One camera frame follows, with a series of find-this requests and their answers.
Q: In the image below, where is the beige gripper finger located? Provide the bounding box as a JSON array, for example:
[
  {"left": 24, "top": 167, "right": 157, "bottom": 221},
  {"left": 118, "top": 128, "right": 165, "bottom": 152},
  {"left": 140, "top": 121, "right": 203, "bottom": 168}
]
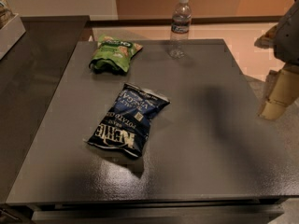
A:
[
  {"left": 258, "top": 63, "right": 299, "bottom": 120},
  {"left": 261, "top": 25, "right": 278, "bottom": 46}
]

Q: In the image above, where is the green snack bag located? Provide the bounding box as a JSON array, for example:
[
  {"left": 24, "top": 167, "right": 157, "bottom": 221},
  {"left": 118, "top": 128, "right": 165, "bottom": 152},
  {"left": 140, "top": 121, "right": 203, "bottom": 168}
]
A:
[{"left": 89, "top": 35, "right": 143, "bottom": 75}]

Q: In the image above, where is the blue chip bag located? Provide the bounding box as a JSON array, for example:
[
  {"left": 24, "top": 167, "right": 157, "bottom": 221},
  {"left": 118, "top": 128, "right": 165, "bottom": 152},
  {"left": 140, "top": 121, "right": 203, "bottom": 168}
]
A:
[{"left": 87, "top": 83, "right": 170, "bottom": 158}]

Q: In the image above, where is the white tray with items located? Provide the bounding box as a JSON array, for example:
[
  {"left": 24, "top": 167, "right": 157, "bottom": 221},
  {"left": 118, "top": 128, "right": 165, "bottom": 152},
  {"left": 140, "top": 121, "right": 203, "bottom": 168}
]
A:
[{"left": 0, "top": 0, "right": 26, "bottom": 60}]

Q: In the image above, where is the clear plastic water bottle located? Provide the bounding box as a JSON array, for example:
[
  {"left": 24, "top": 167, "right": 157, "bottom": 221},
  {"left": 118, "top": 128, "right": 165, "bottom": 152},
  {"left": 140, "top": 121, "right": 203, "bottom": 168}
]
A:
[{"left": 169, "top": 0, "right": 192, "bottom": 59}]

